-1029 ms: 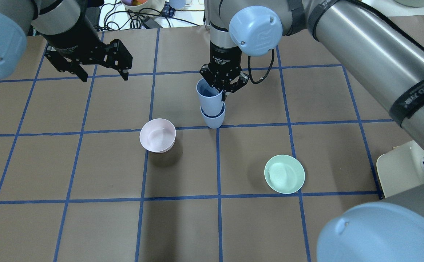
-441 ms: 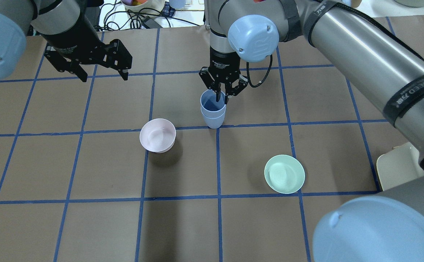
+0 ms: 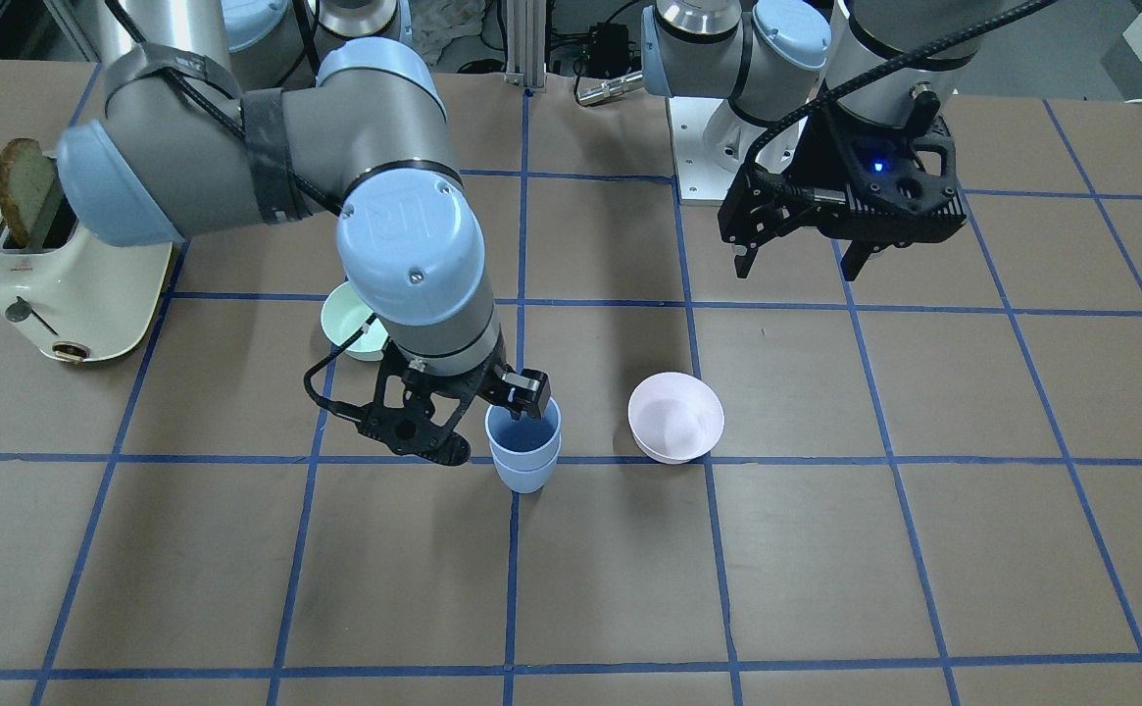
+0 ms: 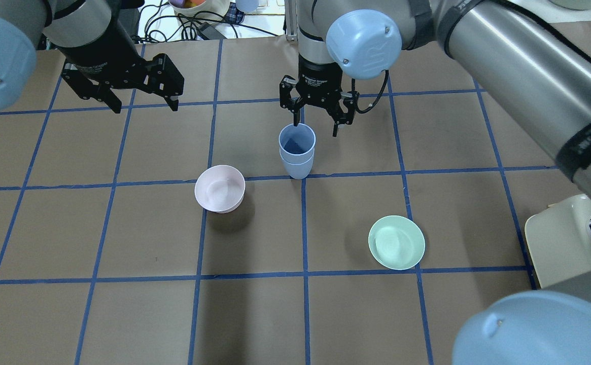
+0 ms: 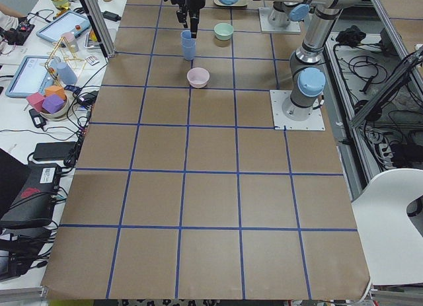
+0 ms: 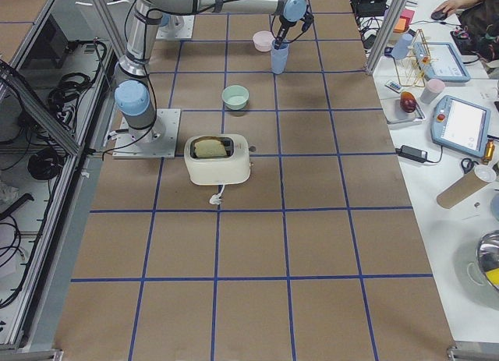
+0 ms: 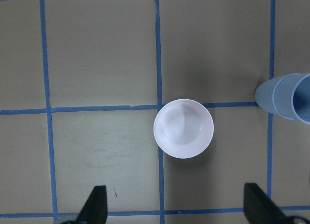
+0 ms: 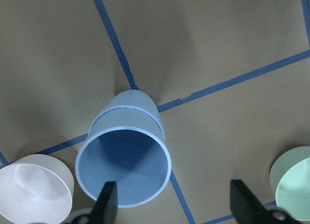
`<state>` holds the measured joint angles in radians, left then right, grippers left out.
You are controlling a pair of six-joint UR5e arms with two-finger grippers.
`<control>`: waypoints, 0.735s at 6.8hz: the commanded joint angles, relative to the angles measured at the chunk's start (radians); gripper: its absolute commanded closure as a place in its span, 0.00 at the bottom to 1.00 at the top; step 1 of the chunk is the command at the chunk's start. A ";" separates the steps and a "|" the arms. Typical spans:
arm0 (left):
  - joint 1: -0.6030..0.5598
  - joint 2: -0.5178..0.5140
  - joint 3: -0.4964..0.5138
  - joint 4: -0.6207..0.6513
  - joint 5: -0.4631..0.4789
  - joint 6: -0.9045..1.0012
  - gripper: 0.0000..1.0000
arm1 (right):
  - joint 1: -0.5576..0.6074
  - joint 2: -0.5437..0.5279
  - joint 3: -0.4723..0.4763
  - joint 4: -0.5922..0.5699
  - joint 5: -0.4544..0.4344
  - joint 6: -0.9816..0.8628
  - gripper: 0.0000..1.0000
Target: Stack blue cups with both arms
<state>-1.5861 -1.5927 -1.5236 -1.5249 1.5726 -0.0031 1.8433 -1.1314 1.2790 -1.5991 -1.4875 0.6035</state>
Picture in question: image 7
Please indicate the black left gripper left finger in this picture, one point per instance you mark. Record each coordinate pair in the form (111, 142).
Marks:
(95, 209)

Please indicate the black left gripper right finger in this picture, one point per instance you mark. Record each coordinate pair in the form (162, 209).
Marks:
(259, 208)

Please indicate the blue cup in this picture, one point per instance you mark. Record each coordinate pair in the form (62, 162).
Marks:
(265, 95)
(301, 99)

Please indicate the pink bowl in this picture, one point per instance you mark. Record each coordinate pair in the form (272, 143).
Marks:
(183, 128)

